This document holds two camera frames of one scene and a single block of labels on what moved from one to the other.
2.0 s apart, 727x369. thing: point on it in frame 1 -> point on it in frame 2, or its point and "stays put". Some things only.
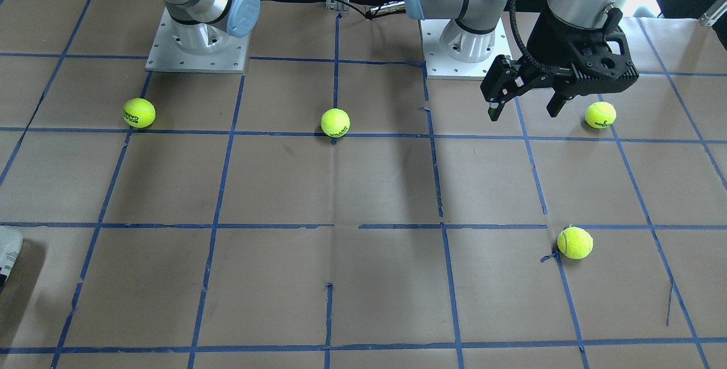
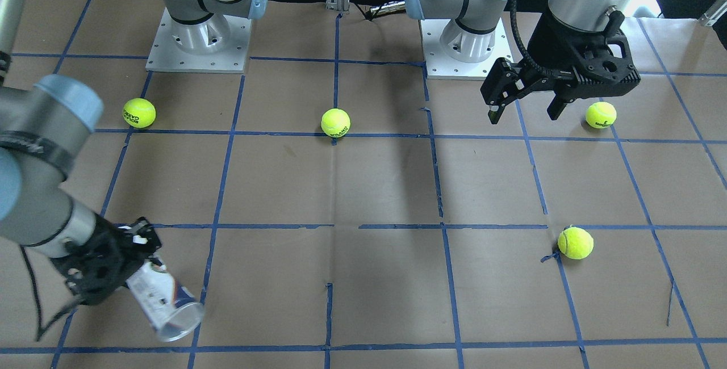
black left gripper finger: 561,95 stays put
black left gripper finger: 505,79 stays put
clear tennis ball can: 11,241 -> 172,311
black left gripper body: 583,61 stays put
